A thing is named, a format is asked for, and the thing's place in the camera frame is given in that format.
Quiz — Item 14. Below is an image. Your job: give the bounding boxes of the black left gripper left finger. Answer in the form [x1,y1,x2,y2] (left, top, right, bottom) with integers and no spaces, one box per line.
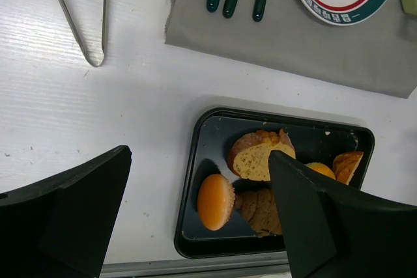
[1,145,132,277]

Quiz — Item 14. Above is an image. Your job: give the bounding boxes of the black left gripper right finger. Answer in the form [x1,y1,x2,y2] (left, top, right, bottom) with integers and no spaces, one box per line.
[268,150,416,277]

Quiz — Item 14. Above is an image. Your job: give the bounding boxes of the round orange bun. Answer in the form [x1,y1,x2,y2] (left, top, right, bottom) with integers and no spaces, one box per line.
[197,173,235,231]

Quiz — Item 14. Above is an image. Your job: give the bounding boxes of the metal tongs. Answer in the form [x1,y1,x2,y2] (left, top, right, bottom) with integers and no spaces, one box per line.
[58,0,108,68]

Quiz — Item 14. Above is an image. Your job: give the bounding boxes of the bread slice right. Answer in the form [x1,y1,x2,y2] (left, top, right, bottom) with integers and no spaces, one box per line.
[332,151,364,185]

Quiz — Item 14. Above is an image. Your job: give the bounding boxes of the bread slice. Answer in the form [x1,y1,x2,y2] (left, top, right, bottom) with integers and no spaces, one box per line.
[227,129,296,182]
[332,151,364,185]

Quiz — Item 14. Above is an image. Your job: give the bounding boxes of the bread slice upper left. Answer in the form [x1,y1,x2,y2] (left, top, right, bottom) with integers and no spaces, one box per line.
[227,129,296,182]

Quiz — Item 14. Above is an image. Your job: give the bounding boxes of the orange glazed donut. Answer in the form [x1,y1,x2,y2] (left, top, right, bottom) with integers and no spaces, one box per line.
[306,162,336,180]

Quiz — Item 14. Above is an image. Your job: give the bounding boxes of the brown chocolate croissant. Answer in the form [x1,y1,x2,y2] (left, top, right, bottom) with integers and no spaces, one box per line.
[234,188,282,237]

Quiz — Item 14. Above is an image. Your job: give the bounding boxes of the black baking tray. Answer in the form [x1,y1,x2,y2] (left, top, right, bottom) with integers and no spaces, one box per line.
[174,107,375,258]

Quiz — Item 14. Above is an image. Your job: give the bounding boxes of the grey placemat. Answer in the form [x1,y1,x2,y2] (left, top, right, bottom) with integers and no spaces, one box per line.
[165,0,416,98]

